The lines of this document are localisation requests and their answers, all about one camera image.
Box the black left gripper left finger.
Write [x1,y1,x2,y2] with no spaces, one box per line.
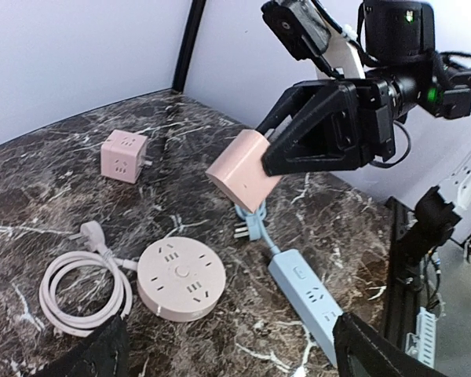
[42,314,130,377]

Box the blue power strip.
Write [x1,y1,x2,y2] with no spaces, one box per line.
[268,249,343,365]

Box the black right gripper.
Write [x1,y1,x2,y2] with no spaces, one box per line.
[256,78,396,176]

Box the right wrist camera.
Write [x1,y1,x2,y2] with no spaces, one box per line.
[261,1,331,60]

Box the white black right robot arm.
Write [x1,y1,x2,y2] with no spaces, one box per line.
[257,1,471,177]

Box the small pink plug adapter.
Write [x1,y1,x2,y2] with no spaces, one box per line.
[206,130,281,213]

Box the pink coiled cable with plug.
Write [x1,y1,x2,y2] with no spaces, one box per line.
[38,220,141,338]

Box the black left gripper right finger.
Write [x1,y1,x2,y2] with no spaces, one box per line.
[333,313,442,377]

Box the round pink power strip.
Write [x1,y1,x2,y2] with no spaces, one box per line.
[137,236,226,323]

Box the white cable duct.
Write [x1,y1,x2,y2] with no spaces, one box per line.
[404,306,438,368]

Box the pink cube socket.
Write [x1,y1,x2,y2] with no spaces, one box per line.
[100,130,151,184]

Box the black vertical frame post left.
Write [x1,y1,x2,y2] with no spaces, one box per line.
[172,0,206,93]

